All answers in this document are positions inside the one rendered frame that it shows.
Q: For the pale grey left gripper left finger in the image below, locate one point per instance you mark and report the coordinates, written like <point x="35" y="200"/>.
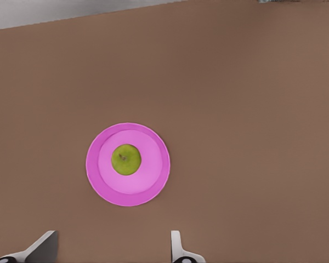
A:
<point x="39" y="249"/>

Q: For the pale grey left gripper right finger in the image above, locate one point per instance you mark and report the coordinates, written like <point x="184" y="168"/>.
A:
<point x="177" y="248"/>

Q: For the green apple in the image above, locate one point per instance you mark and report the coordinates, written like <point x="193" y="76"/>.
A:
<point x="126" y="159"/>

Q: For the pink round plate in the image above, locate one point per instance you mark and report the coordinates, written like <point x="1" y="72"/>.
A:
<point x="150" y="170"/>

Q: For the silver frame post foot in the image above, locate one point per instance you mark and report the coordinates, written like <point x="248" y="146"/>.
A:
<point x="270" y="1"/>

